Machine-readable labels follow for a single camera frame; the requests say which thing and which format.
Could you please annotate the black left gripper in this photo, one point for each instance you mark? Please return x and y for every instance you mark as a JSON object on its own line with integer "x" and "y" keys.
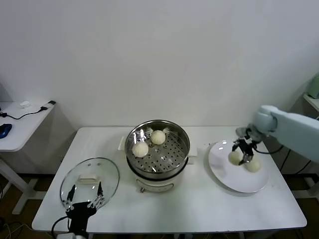
{"x": 79, "y": 216}

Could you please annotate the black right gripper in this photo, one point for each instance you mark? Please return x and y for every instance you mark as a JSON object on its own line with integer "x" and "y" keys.
{"x": 248, "y": 147}

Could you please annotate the white steamed baozi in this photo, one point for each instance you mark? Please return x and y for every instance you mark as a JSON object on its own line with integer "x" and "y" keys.
{"x": 140, "y": 150}
{"x": 158, "y": 137}
{"x": 254, "y": 166}
{"x": 234, "y": 158}

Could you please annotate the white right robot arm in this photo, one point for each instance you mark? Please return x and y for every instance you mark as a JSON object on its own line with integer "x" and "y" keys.
{"x": 294, "y": 127}

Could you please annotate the white ceramic plate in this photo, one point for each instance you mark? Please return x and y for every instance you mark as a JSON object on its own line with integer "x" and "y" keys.
{"x": 224, "y": 174}

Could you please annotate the cream electric cooker base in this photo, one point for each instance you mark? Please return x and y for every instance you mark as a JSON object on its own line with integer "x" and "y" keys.
{"x": 154, "y": 185}

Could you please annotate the white side desk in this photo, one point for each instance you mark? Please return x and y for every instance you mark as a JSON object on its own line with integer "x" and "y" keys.
{"x": 25, "y": 129}

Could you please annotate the pale green appliance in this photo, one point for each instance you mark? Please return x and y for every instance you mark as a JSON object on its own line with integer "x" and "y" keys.
{"x": 314, "y": 87}

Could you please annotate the blue computer mouse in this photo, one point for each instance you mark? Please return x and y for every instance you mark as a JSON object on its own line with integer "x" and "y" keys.
{"x": 5, "y": 130}

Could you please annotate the small white crumpled tissue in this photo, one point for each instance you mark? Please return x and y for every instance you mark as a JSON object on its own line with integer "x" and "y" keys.
{"x": 25, "y": 104}

